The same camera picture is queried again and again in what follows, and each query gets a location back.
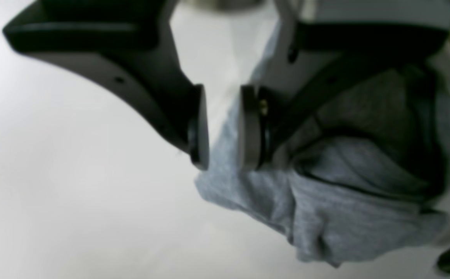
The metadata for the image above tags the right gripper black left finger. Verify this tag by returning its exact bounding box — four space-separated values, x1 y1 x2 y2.
3 0 209 170

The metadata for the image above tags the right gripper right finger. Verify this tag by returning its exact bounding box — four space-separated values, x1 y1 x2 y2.
238 21 450 171

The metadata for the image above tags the grey T-shirt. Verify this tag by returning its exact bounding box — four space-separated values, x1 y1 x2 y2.
194 19 450 269

